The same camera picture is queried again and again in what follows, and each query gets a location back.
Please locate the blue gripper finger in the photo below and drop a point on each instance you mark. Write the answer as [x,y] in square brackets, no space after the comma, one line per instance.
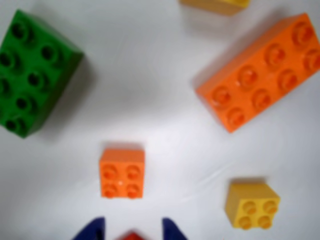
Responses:
[92,228]
[172,230]

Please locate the red 2x2 block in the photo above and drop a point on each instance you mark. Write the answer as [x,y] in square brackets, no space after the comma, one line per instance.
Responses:
[130,236]

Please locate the yellow 2x2 block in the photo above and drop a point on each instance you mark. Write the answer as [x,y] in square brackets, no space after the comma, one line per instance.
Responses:
[252,206]

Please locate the yellow 2x4 block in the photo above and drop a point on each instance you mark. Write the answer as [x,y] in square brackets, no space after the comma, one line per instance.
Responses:
[215,5]

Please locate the orange 2x2 block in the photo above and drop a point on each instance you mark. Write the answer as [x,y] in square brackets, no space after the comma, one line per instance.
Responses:
[122,175]

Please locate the green 2x4 block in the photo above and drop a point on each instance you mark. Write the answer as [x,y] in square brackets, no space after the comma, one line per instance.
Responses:
[32,75]

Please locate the orange 2x4 block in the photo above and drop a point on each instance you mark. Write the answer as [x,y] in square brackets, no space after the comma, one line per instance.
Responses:
[262,75]

